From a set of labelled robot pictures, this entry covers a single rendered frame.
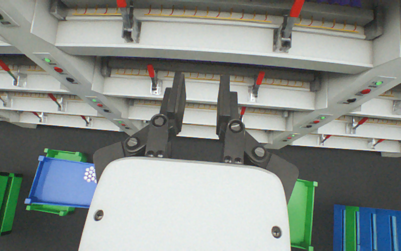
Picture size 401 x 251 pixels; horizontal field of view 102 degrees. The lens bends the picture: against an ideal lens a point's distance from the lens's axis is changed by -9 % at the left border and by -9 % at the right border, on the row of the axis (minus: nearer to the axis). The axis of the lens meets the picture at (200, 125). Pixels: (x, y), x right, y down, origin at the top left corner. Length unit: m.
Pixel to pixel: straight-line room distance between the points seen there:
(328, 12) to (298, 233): 0.91
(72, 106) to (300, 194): 1.11
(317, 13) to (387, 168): 1.13
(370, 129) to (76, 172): 1.31
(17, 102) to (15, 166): 0.47
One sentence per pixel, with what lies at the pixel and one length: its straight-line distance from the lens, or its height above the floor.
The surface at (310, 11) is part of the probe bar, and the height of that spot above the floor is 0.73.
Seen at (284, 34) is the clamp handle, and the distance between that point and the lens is 0.35.
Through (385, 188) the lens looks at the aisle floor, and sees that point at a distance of 1.36.
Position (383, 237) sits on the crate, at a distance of 0.95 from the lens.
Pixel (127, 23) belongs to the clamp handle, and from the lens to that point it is 0.36.
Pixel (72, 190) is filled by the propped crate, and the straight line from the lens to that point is 1.07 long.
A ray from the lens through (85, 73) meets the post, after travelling 0.53.
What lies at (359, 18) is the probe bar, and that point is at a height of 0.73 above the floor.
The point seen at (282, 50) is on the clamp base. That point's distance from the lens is 0.36.
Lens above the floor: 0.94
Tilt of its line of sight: 71 degrees down
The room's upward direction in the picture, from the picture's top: 1 degrees counter-clockwise
